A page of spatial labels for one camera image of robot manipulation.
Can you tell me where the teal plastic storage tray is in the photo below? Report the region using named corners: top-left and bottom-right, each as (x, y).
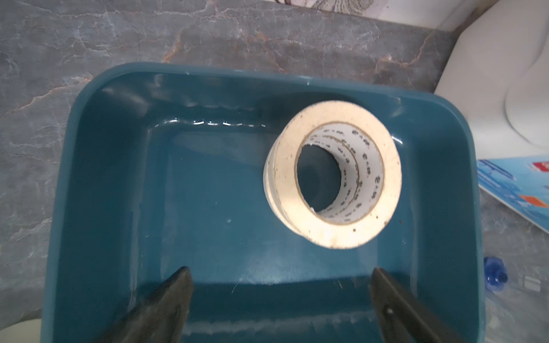
top-left (41, 63), bottom-right (486, 342)

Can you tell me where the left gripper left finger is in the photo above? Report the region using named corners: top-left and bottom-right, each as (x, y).
top-left (94, 267), bottom-right (194, 342)

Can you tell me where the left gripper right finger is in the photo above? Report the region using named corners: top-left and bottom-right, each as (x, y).
top-left (370, 267), bottom-right (463, 342)

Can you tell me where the cream masking tape roll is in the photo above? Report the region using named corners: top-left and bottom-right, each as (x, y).
top-left (0, 319), bottom-right (41, 343)
top-left (268, 100), bottom-right (403, 250)

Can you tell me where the blue lidded storage box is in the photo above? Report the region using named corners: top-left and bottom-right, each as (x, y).
top-left (435, 1), bottom-right (548, 230)

